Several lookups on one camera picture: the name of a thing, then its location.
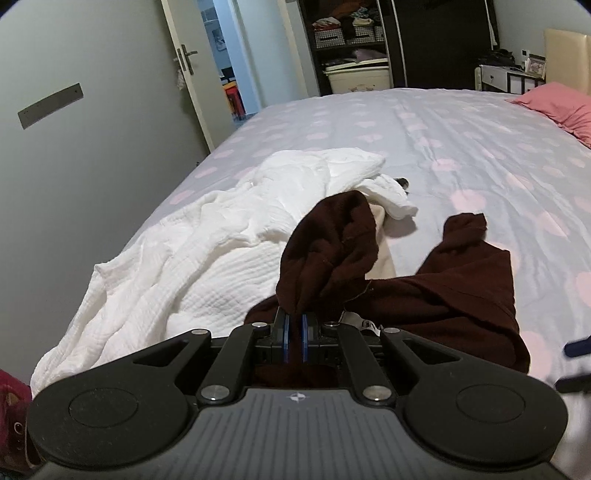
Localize dark wardrobe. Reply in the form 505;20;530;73
297;1;498;96

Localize dark maroon shirt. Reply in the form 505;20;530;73
245;191;531;373

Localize cream storage bin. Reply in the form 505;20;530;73
324;62;392;94

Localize white muslin blanket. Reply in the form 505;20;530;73
30;148;417;393

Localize white bedroom door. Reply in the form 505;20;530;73
161;0;235;151

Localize grey wall plate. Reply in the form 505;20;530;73
18;83;84;129

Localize pink pillow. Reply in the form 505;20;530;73
508;82;591;148

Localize beige padded headboard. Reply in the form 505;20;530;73
544;29;590;95

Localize polka dot bed sheet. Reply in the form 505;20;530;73
124;87;591;476

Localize beige garment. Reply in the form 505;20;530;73
366;203;397;280

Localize white nightstand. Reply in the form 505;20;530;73
475;65;545;95

